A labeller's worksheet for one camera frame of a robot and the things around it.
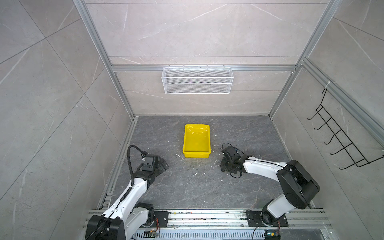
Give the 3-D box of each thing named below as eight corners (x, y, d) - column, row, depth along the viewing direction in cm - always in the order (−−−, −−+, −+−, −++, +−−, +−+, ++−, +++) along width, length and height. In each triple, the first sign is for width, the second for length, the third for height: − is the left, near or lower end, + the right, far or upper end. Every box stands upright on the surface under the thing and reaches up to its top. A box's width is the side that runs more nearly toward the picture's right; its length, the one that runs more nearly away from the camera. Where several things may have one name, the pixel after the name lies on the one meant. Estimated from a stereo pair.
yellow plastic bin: (183, 158, 98) (182, 152, 92) (185, 128, 114) (184, 122, 109) (210, 158, 98) (211, 152, 92) (208, 128, 114) (209, 122, 109)
